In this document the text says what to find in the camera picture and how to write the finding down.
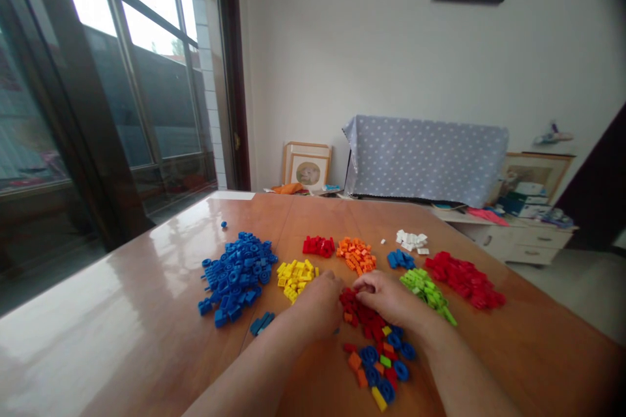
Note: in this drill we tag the person's left hand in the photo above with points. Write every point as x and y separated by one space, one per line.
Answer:
318 304

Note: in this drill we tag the person's right hand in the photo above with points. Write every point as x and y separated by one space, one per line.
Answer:
393 299

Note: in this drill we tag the person's left fingers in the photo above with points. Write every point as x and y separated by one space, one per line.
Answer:
333 282

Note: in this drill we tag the person's right fingers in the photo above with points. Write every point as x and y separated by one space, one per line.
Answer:
368 287

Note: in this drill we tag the pile of dark red bricks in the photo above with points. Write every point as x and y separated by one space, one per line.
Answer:
362 317

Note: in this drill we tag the pile of orange bricks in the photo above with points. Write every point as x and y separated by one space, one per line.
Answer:
357 255

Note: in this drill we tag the pile of yellow bricks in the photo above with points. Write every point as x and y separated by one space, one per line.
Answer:
294 277

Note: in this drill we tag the small pile of red bricks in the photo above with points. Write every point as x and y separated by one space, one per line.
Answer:
318 246

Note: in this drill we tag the small pile of blue bricks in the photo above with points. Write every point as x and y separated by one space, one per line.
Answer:
400 259

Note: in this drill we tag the pile of green bricks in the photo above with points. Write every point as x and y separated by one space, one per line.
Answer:
428 292

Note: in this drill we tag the pile of white bricks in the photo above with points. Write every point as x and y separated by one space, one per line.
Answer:
411 239

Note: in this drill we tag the mixed pile of coloured bricks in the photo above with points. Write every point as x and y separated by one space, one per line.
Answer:
379 368

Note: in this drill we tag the cluster of long blue bricks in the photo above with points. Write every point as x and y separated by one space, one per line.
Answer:
261 323

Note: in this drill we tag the large pile of blue bricks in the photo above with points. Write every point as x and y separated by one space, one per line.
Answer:
237 273

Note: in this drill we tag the large pile of red bricks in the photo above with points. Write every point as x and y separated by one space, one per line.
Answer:
464 280

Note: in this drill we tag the orange cloth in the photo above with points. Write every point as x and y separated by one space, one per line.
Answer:
288 188

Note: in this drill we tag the framed round picture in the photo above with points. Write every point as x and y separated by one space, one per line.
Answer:
308 172

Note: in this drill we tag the pink flat item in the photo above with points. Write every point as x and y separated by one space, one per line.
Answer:
486 215

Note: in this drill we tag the grey dotted cover cloth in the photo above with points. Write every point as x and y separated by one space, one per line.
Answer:
425 158

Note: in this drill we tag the white low cabinet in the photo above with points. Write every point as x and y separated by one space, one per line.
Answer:
528 241

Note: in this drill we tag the stack of white blue boxes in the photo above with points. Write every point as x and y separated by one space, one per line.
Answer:
525 202

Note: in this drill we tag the large wooden framed picture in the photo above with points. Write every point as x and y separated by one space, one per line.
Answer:
538 170

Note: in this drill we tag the dark door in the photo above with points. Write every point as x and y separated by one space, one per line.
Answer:
599 182

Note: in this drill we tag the dark framed window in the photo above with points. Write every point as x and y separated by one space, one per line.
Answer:
122 94

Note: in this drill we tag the light wooden picture frame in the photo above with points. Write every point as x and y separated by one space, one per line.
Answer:
308 147

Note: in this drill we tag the white wall-mounted holder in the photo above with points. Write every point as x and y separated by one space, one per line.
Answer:
552 135

